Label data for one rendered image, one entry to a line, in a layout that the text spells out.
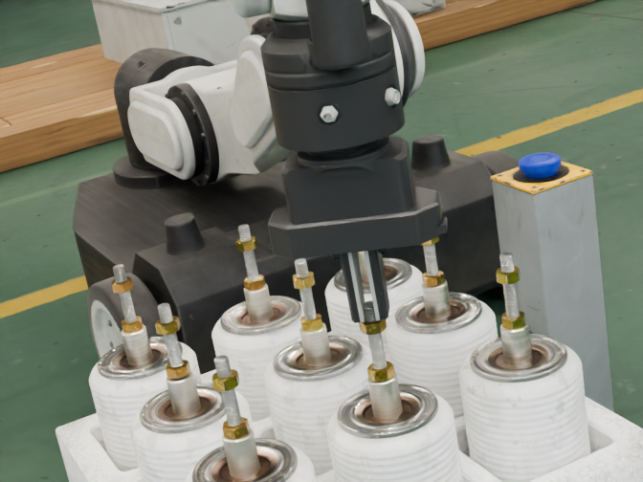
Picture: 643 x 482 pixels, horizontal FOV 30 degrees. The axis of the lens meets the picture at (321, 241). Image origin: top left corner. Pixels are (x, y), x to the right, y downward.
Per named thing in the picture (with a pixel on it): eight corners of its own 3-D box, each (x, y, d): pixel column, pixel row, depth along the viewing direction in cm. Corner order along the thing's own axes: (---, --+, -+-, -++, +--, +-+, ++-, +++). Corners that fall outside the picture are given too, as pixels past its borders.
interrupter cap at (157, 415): (122, 421, 96) (121, 413, 95) (195, 381, 100) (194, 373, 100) (179, 447, 90) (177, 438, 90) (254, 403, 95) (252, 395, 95)
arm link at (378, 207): (448, 205, 88) (426, 44, 84) (447, 254, 79) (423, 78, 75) (279, 225, 90) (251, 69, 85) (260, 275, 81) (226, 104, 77)
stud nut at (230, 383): (245, 381, 83) (242, 370, 82) (231, 392, 81) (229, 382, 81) (222, 378, 84) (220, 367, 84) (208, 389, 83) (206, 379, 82)
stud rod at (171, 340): (174, 393, 95) (154, 307, 92) (182, 387, 95) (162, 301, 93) (184, 395, 94) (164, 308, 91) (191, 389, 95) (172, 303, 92)
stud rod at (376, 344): (394, 394, 89) (378, 302, 86) (383, 399, 88) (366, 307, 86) (387, 389, 89) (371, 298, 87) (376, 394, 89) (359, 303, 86)
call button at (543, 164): (512, 179, 116) (509, 159, 115) (545, 168, 117) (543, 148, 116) (537, 188, 112) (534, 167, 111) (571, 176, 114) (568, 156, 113)
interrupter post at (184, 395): (166, 414, 95) (158, 378, 94) (190, 402, 97) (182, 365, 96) (185, 423, 94) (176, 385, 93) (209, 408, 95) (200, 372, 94)
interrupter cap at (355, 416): (336, 448, 86) (334, 439, 86) (340, 397, 93) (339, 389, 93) (440, 435, 86) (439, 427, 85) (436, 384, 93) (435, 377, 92)
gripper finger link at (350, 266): (366, 307, 88) (354, 229, 86) (364, 326, 85) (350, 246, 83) (345, 310, 88) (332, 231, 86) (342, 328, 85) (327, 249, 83)
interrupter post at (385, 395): (372, 425, 88) (365, 385, 87) (372, 409, 91) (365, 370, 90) (404, 421, 88) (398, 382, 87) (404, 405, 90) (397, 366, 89)
